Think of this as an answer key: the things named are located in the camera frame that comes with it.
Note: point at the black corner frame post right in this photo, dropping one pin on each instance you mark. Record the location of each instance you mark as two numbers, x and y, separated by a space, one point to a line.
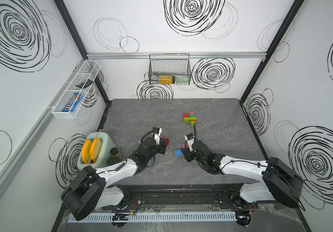
297 4

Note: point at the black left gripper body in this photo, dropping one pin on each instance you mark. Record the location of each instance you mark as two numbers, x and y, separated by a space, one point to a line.
158 149

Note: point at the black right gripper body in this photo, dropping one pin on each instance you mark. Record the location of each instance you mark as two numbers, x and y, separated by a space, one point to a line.
191 155

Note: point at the yellow toast slice right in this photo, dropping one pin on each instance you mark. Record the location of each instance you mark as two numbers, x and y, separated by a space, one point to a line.
95 149

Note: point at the yellow toast slice left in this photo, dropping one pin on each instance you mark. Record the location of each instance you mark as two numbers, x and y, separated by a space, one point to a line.
85 153

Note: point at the black corner frame post left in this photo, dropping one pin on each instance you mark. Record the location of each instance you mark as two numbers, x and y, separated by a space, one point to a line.
78 42

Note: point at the blue lego brick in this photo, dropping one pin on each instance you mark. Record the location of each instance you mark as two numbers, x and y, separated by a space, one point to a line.
178 152

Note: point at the lime green long lego brick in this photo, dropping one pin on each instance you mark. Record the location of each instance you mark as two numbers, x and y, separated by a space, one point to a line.
189 119

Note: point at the black corner frame post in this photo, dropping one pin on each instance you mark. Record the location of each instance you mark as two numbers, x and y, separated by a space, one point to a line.
78 42
297 4

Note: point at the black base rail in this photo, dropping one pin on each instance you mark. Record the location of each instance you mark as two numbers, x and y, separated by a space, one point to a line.
153 195

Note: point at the yellow toast slice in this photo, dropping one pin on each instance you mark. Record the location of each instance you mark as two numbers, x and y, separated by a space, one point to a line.
95 149
85 153

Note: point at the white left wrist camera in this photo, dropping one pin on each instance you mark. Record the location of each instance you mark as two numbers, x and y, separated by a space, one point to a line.
157 134

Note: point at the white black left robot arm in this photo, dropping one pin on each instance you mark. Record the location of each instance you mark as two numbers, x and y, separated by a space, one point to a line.
108 177

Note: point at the aluminium wall rail back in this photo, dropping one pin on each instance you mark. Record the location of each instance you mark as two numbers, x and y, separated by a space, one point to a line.
191 55

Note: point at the mint green toaster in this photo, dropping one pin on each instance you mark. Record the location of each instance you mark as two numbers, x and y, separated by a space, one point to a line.
104 155

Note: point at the black wire wall basket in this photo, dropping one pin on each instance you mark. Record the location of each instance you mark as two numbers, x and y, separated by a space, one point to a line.
169 66

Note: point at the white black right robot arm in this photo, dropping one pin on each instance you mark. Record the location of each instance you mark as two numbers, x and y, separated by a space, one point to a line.
275 181

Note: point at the green item in basket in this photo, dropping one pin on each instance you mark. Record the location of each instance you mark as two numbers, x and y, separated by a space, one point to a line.
182 79

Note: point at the black remote control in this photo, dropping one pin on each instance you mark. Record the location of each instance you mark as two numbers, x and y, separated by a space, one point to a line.
85 84

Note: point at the white wire shelf basket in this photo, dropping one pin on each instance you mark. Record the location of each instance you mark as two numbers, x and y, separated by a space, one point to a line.
87 69

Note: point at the blue candy packet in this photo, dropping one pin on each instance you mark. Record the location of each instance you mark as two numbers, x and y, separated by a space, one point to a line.
72 103

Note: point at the white slotted cable duct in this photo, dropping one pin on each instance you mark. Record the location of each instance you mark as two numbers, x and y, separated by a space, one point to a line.
163 217

